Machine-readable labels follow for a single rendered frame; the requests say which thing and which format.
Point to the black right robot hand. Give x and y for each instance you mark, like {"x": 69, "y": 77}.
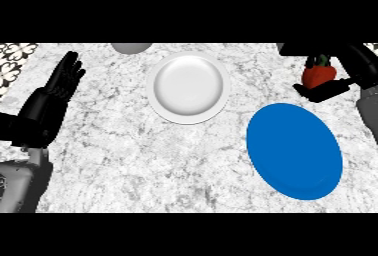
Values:
{"x": 344, "y": 66}

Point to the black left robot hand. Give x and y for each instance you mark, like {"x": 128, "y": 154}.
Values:
{"x": 43, "y": 110}

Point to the red bell pepper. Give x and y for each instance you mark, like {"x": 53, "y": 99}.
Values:
{"x": 317, "y": 75}

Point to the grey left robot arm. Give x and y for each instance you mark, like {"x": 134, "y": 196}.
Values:
{"x": 19, "y": 183}

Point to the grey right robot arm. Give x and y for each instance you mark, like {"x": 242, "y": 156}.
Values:
{"x": 369, "y": 113}

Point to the blue plate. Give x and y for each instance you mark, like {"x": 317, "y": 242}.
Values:
{"x": 294, "y": 151}

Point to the white plate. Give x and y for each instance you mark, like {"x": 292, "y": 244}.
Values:
{"x": 187, "y": 87}

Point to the grey rounded object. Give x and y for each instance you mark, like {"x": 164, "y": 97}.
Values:
{"x": 130, "y": 47}

